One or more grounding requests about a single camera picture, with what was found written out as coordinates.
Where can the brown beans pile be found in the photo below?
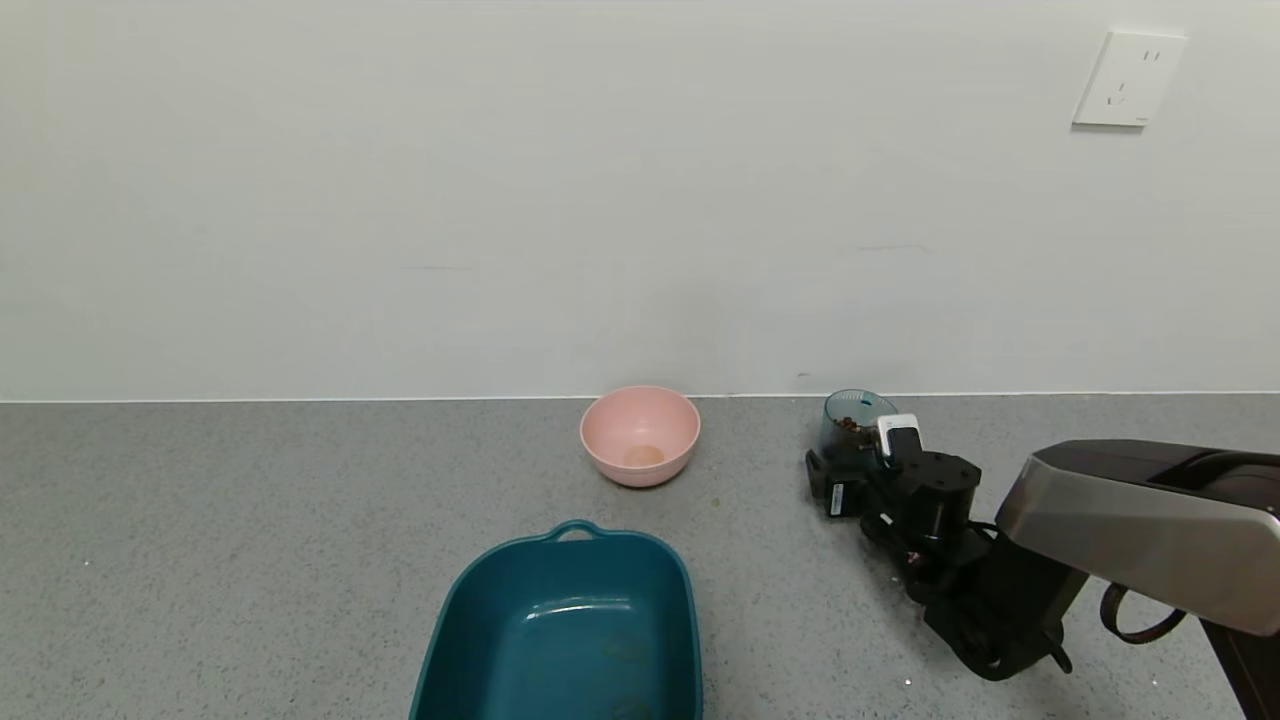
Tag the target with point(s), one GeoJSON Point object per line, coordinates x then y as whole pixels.
{"type": "Point", "coordinates": [850, 424]}

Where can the pink bowl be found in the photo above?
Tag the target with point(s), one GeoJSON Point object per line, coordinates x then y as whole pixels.
{"type": "Point", "coordinates": [640, 440]}

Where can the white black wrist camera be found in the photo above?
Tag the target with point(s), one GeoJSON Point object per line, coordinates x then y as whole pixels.
{"type": "Point", "coordinates": [898, 435]}

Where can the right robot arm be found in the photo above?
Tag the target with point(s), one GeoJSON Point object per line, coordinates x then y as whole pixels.
{"type": "Point", "coordinates": [1130, 520]}

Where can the teal plastic tray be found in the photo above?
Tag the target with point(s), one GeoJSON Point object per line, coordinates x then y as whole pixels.
{"type": "Point", "coordinates": [565, 630]}

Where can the translucent blue ribbed cup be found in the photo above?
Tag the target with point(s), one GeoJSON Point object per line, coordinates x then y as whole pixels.
{"type": "Point", "coordinates": [840, 445]}

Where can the white wall outlet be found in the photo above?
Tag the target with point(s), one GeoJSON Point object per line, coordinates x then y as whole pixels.
{"type": "Point", "coordinates": [1128, 80]}

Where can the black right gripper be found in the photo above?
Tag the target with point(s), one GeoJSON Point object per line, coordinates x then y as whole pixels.
{"type": "Point", "coordinates": [838, 494]}

